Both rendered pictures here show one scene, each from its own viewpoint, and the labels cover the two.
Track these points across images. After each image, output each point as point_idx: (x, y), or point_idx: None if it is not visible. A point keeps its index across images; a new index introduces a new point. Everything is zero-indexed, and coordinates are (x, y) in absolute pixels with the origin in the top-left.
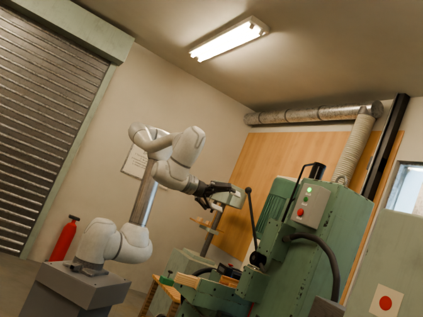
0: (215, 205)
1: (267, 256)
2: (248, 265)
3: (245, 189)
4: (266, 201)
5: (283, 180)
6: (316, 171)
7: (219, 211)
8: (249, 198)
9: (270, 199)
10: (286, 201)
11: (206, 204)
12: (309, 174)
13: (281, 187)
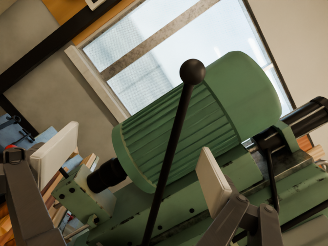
0: (58, 152)
1: (140, 222)
2: (73, 184)
3: (191, 72)
4: (202, 119)
5: (278, 111)
6: (318, 127)
7: (69, 154)
8: (185, 113)
9: (219, 129)
10: (242, 158)
11: (13, 232)
12: (303, 118)
13: (260, 122)
